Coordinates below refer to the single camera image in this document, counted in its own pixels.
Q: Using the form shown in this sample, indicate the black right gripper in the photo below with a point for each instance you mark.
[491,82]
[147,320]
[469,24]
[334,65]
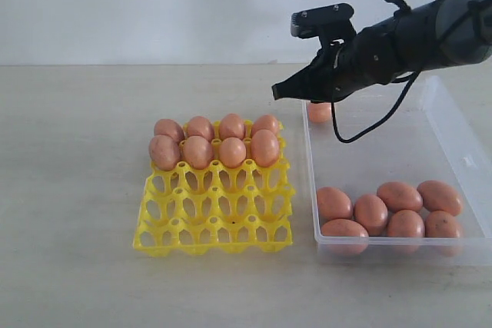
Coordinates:
[331,77]

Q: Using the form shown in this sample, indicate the brown egg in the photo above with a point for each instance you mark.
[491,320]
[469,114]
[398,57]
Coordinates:
[372,213]
[399,196]
[197,152]
[437,195]
[232,152]
[343,228]
[406,223]
[441,224]
[164,152]
[265,149]
[333,203]
[319,112]

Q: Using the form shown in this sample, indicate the brown egg packed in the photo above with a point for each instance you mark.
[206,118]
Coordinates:
[200,126]
[231,125]
[170,128]
[266,122]

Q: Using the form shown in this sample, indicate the clear plastic container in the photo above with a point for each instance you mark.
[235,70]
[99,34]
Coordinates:
[427,138]

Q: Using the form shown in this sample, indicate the yellow plastic egg tray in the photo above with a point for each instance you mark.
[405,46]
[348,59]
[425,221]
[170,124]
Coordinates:
[231,209]

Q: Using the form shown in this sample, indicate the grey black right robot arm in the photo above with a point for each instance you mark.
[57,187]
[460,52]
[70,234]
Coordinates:
[440,34]

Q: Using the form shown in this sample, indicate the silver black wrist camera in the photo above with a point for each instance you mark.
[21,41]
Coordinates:
[332,21]

